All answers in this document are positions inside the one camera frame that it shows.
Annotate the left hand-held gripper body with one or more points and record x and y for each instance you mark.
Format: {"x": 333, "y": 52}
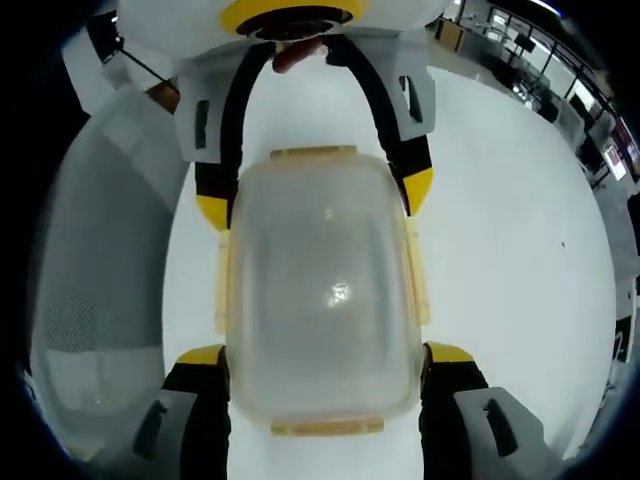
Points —
{"x": 285, "y": 22}

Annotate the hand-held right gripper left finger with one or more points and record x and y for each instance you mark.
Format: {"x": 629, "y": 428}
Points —
{"x": 195, "y": 400}

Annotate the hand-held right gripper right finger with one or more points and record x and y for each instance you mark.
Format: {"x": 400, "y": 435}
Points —
{"x": 460, "y": 400}

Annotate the clear plastic buckle container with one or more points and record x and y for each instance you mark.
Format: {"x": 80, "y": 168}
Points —
{"x": 322, "y": 300}

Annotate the person's left hand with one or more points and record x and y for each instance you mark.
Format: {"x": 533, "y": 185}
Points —
{"x": 295, "y": 57}

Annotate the yellow cabinet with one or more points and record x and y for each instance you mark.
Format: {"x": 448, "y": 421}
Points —
{"x": 449, "y": 34}

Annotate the grey mesh office chair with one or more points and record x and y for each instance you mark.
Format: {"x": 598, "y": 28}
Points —
{"x": 105, "y": 280}

